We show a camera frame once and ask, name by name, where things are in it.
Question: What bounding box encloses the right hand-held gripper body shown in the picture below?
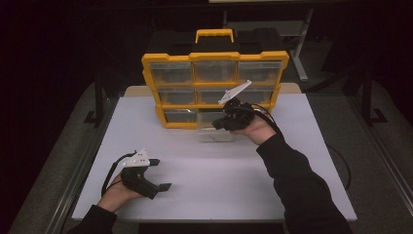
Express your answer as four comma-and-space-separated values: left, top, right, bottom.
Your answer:
217, 79, 258, 131

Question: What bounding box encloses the grey metal table frame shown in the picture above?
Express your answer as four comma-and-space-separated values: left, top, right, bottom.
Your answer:
223, 7, 316, 83

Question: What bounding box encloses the clear plastic drawer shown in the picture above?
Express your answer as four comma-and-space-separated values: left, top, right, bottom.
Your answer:
196, 110, 236, 143

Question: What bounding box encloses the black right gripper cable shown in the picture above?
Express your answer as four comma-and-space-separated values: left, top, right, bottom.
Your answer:
250, 102, 353, 191

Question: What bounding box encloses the yellow black parts organizer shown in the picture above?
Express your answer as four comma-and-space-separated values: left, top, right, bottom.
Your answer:
141, 28, 290, 130

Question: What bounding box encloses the black metal stand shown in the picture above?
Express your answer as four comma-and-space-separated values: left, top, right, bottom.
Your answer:
83, 72, 107, 129
360, 62, 390, 127

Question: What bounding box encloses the aluminium frame rail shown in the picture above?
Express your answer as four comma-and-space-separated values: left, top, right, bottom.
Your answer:
48, 97, 122, 234
346, 97, 413, 209

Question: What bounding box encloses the person's right hand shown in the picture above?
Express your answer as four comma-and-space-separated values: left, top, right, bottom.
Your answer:
232, 112, 278, 146

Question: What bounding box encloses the person's left hand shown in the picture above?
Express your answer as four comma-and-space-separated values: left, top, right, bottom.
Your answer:
96, 174, 144, 215

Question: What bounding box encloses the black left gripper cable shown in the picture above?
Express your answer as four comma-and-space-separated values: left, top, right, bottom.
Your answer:
100, 150, 137, 198

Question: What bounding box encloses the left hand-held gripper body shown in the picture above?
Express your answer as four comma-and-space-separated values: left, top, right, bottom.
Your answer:
120, 148, 161, 200

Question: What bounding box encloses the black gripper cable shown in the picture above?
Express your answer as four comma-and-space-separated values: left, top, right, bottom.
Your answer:
250, 102, 353, 191
100, 150, 137, 198

